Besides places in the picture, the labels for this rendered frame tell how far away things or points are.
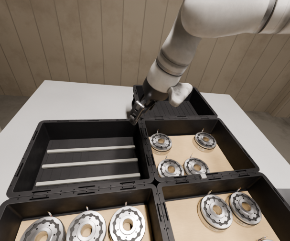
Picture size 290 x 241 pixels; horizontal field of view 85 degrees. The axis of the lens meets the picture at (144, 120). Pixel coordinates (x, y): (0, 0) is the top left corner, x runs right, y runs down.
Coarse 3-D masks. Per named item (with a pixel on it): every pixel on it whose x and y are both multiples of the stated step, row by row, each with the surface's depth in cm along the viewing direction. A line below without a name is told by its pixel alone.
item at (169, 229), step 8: (216, 176) 53; (224, 176) 53; (232, 176) 54; (240, 176) 56; (248, 176) 55; (256, 176) 56; (264, 176) 55; (160, 184) 48; (168, 184) 49; (176, 184) 49; (184, 184) 49; (272, 184) 53; (160, 192) 46; (160, 200) 45; (280, 200) 50; (288, 208) 48; (168, 216) 42; (168, 224) 40; (168, 232) 39
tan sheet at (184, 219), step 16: (176, 208) 53; (192, 208) 54; (176, 224) 50; (192, 224) 50; (176, 240) 47; (192, 240) 47; (208, 240) 48; (224, 240) 48; (240, 240) 49; (256, 240) 49; (272, 240) 50
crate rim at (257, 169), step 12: (144, 120) 69; (156, 120) 71; (168, 120) 72; (180, 120) 74; (144, 132) 64; (228, 132) 71; (240, 144) 66; (156, 168) 52; (252, 168) 57; (156, 180) 49; (168, 180) 50
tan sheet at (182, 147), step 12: (180, 144) 75; (192, 144) 76; (216, 144) 78; (156, 156) 68; (168, 156) 69; (180, 156) 70; (192, 156) 71; (204, 156) 72; (216, 156) 73; (216, 168) 68; (228, 168) 68
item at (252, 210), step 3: (240, 201) 54; (243, 201) 54; (246, 201) 54; (240, 204) 53; (249, 204) 54; (240, 207) 53; (249, 207) 54; (252, 207) 53; (243, 210) 52; (246, 210) 52; (252, 210) 52; (246, 213) 52; (249, 213) 51; (252, 213) 52
